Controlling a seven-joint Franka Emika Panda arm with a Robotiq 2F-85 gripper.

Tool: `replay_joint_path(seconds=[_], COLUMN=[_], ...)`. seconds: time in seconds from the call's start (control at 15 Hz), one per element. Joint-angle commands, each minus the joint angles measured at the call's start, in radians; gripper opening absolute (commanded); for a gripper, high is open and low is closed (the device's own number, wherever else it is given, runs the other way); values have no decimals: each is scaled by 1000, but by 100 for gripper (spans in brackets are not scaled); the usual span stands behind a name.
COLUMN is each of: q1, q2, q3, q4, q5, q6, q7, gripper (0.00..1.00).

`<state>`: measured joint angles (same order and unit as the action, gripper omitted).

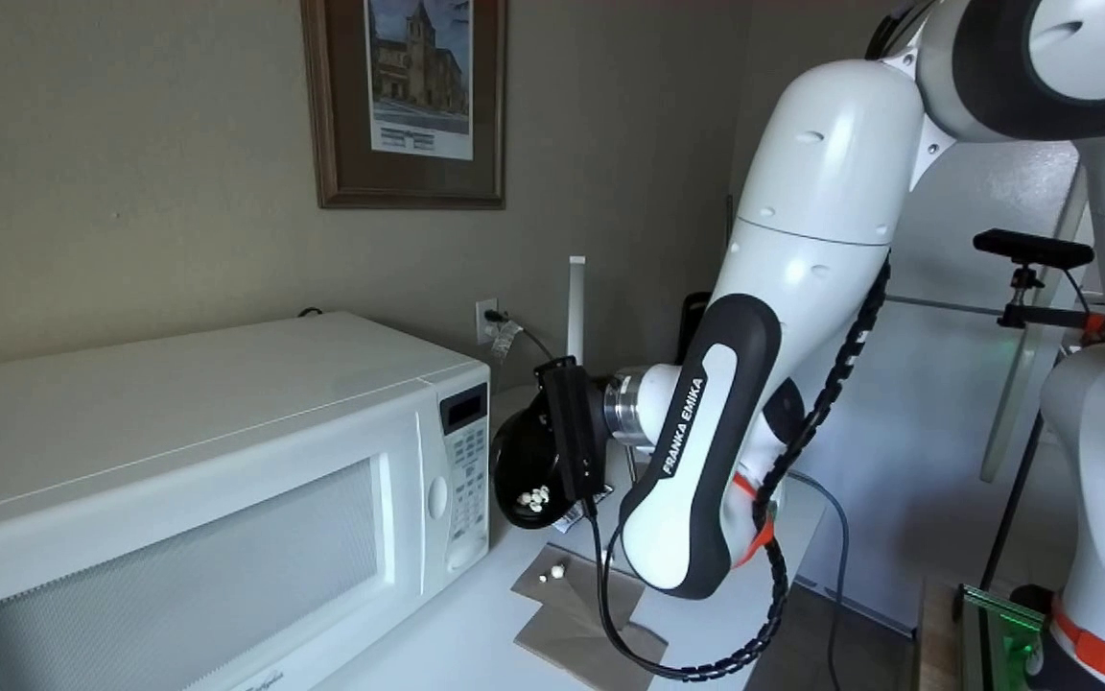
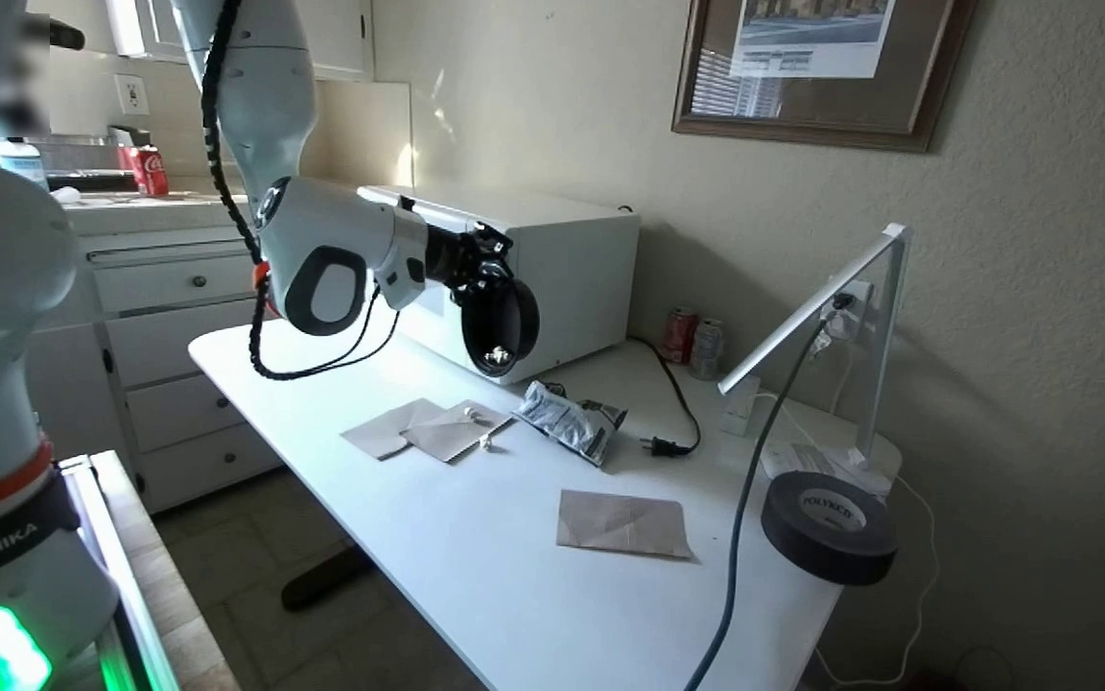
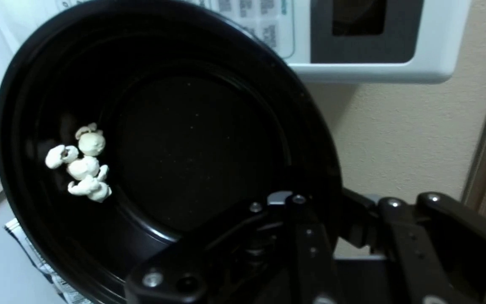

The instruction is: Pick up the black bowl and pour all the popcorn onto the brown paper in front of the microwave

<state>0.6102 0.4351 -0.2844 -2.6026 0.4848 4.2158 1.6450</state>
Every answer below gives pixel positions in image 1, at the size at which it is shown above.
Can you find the brown paper napkin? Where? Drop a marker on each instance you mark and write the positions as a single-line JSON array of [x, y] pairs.
[[566, 656], [566, 602]]

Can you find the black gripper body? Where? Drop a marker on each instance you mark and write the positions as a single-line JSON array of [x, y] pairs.
[[575, 436]]

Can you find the black camera on tripod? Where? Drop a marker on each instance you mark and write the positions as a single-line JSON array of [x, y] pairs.
[[1034, 248]]

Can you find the white microwave oven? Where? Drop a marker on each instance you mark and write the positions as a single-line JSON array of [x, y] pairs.
[[192, 436]]

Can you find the large white panel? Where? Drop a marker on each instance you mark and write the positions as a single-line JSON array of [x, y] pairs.
[[936, 486]]

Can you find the brown framed wall picture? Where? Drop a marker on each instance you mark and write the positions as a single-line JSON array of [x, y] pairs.
[[346, 129]]

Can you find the white bottle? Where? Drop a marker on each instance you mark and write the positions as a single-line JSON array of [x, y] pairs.
[[576, 310]]

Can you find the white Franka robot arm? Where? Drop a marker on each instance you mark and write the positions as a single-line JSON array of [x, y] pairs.
[[823, 195]]

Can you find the white wall outlet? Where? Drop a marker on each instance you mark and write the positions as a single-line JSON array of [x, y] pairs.
[[486, 321]]

